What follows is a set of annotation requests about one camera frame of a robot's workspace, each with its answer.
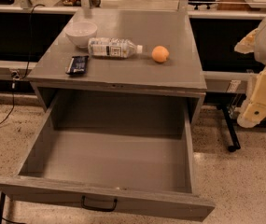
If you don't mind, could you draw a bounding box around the black metal stand leg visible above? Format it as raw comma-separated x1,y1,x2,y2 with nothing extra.
217,105,241,152

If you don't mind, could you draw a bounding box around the clear plastic water bottle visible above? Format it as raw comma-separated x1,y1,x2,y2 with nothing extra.
88,37,143,59

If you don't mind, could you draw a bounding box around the white ceramic bowl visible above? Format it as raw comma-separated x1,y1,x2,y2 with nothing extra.
64,21,98,48

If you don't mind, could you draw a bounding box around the orange fruit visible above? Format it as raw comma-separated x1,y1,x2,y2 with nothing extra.
151,46,169,63

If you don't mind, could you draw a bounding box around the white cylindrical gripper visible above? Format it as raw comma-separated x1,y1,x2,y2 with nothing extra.
234,28,266,128

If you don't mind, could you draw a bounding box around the grey open top drawer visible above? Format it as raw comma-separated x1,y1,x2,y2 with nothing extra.
0,90,215,221

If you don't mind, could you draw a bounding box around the black drawer handle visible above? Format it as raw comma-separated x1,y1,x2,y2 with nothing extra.
80,196,118,212

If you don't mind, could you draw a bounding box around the black cable on left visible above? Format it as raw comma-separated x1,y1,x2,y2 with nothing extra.
0,3,47,135

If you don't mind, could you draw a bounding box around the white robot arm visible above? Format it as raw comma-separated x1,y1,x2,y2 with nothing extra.
234,17,266,128

